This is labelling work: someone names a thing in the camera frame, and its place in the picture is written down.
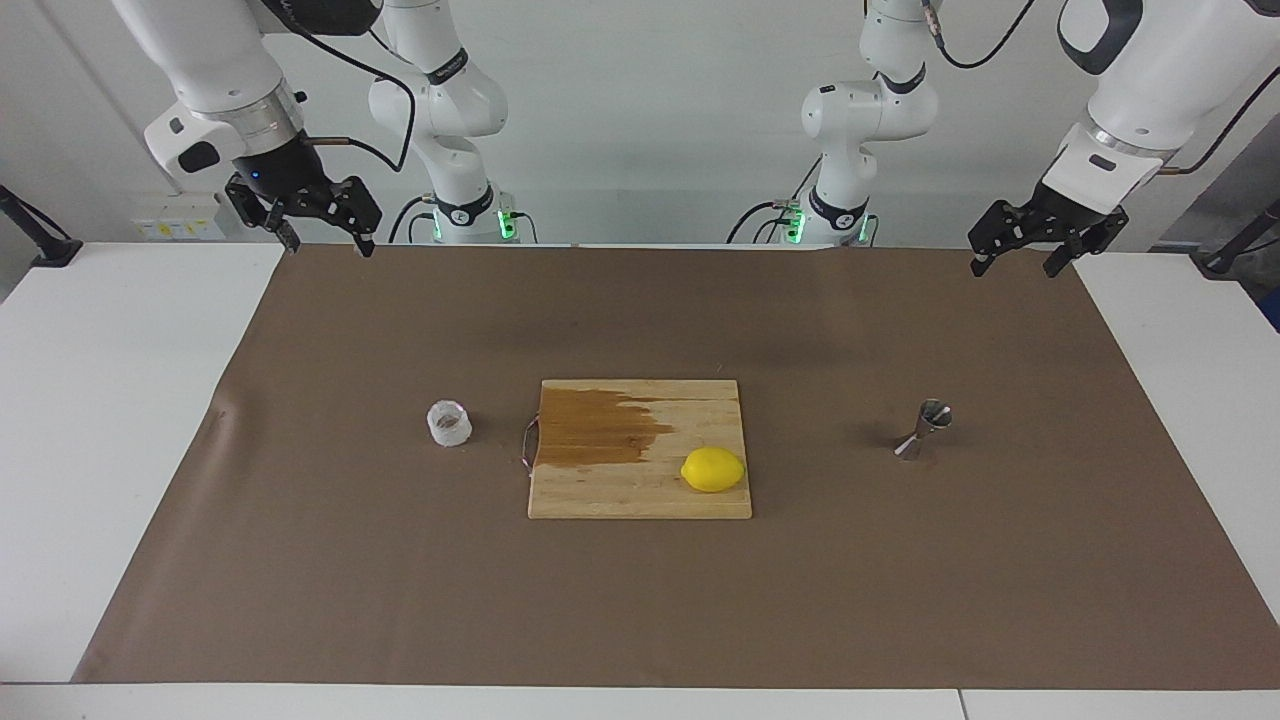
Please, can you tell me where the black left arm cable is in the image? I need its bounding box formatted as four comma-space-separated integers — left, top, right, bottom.
920, 0, 1280, 179

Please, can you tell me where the brown paper table mat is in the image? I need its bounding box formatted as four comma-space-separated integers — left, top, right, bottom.
72, 243, 1280, 691

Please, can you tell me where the black clamp mount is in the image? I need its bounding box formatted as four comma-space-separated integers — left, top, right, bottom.
0, 185, 84, 268
1190, 198, 1280, 281

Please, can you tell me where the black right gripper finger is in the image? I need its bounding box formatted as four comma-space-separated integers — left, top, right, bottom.
320, 178, 383, 258
225, 178, 301, 253

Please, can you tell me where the small clear plastic cup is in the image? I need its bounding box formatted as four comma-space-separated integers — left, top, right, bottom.
426, 399, 474, 448

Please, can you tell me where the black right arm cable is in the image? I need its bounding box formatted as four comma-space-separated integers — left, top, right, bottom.
265, 0, 417, 173

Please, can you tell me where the white wall outlet box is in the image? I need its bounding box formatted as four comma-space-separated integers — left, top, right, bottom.
130, 193, 227, 242

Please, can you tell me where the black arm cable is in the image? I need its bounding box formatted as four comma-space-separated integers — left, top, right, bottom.
920, 0, 1280, 179
265, 0, 417, 173

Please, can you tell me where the wooden cutting board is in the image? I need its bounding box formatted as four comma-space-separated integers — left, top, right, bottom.
520, 378, 753, 521

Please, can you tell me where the black base cable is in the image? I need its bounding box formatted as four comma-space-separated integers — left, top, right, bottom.
727, 200, 791, 244
388, 196, 433, 244

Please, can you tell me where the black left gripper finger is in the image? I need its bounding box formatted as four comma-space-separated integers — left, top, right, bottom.
968, 200, 1031, 279
1043, 215, 1127, 279

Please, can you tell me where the steel double jigger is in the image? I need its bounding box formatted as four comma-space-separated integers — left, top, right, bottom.
893, 399, 954, 462

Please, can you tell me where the yellow lemon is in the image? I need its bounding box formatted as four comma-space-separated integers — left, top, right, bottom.
680, 446, 748, 494

